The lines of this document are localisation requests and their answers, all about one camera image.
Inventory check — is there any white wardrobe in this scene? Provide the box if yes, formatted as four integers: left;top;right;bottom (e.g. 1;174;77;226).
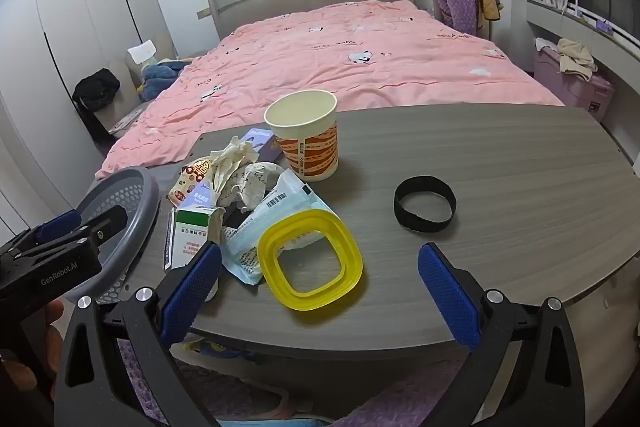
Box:
0;0;173;228

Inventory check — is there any crumpled white tissue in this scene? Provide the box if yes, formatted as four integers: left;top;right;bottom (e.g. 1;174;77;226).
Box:
209;137;260;204

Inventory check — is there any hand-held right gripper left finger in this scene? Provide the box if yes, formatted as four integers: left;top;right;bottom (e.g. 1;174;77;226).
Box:
54;242;223;427

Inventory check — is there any black elastic band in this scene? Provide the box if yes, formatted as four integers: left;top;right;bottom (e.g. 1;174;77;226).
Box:
393;175;457;233

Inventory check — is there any blue plush garment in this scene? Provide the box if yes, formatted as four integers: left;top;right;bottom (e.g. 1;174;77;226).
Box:
137;61;191;102

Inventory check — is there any grey perforated plastic basket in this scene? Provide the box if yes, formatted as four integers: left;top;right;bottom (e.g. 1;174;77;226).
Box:
65;166;161;305

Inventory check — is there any white paper sheet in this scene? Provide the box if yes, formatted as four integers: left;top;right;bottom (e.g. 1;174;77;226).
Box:
127;39;158;64

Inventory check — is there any light blue packet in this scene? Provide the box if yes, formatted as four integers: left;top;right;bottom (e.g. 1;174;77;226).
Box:
220;169;336;286

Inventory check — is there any small purple box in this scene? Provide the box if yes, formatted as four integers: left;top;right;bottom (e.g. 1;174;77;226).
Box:
239;127;283;164

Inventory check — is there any beige upholstered chair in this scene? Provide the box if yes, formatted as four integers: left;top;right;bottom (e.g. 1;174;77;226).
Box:
92;32;176;138

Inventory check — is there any beige cloth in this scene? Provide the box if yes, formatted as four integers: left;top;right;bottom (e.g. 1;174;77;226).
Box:
557;38;598;82

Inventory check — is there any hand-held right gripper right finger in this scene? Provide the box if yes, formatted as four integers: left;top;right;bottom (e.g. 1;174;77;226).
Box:
417;242;586;427

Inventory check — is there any black bag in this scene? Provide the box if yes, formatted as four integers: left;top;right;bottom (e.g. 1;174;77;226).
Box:
72;68;121;110

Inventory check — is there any bed with pink cover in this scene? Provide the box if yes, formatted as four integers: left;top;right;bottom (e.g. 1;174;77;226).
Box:
95;0;566;180

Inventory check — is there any red patterned snack packet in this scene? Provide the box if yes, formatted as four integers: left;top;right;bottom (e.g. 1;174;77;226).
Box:
168;157;218;208

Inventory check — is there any white metal rack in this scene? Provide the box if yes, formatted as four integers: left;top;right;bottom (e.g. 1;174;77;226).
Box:
567;0;640;50

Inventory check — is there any paper cup with orange print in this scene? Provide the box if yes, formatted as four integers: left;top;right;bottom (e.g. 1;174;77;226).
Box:
264;90;340;182

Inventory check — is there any pink plastic storage box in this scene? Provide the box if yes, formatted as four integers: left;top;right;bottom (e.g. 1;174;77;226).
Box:
532;47;616;122

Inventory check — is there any green and white carton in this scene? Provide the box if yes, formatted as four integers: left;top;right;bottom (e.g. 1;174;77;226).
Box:
164;204;226;273

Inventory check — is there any person's left hand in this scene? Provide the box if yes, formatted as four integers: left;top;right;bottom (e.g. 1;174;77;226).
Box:
0;299;66;403

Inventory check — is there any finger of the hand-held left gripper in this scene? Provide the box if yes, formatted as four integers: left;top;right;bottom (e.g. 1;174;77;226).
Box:
0;209;83;258
15;204;128;258

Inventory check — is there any yellow plastic ring lid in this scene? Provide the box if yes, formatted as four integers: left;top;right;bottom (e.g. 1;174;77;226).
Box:
257;208;363;311

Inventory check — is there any crumpled printed paper wrapper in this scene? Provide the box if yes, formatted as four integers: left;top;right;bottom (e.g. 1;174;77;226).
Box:
232;161;287;212

